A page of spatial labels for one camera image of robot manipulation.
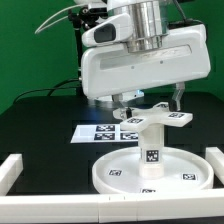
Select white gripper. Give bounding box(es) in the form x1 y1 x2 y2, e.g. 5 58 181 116
81 24 211 115

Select white cross table base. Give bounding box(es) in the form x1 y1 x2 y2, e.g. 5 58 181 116
113 102 193 132

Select white round table top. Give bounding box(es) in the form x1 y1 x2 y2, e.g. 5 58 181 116
92 147 214 194

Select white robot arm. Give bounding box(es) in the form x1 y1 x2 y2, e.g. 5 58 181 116
81 0 210 111

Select white marker tag sheet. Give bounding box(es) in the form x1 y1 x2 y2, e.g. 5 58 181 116
71 124 138 143

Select white right fence bar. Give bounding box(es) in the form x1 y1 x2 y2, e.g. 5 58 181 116
205 147 224 185

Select white left fence bar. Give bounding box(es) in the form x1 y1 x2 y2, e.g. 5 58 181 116
0 154 23 196

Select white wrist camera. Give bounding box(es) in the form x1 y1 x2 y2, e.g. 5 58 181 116
82 13 133 47

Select black cables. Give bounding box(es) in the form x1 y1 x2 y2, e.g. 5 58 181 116
13 78 83 104

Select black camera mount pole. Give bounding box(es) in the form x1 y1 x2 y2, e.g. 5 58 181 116
68 6 108 80

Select white cables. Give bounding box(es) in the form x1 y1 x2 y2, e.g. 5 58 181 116
34 3 87 35

